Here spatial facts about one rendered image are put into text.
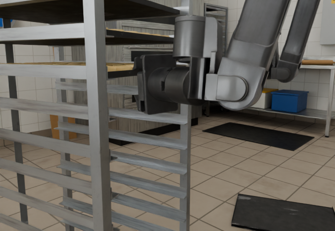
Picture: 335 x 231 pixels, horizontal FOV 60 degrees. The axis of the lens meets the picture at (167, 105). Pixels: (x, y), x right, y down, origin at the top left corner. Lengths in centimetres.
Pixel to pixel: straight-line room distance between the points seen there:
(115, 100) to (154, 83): 273
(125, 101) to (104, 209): 253
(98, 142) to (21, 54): 315
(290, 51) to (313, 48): 391
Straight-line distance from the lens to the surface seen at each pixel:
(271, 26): 40
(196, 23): 42
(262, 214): 204
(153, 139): 109
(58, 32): 72
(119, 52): 313
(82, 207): 145
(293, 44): 94
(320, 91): 483
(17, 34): 83
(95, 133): 63
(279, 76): 93
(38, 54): 380
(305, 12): 93
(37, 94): 380
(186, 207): 113
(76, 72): 68
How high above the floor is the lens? 100
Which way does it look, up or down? 10 degrees down
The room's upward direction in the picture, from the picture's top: straight up
